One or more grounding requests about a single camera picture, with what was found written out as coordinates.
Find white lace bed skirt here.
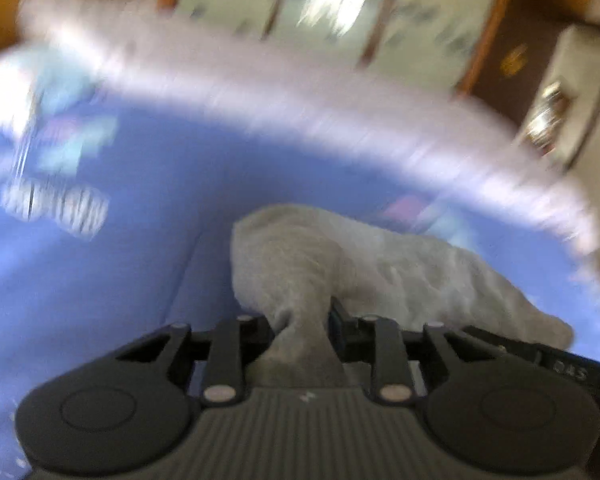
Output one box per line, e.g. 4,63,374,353
17,0,600,279

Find wooden wardrobe with glass doors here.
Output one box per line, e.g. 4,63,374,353
157,0,600,168

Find blue patterned bed sheet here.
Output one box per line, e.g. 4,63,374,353
0,46,600,479

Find grey sweatpants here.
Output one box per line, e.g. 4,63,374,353
230,204,574,387

